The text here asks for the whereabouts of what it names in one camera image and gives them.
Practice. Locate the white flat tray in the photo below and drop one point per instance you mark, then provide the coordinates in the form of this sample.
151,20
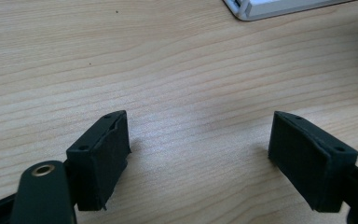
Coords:
273,8

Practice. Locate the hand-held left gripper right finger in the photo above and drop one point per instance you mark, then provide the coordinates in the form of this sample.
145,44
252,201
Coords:
307,161

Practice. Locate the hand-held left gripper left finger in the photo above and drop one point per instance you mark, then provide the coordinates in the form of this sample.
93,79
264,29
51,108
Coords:
98,168

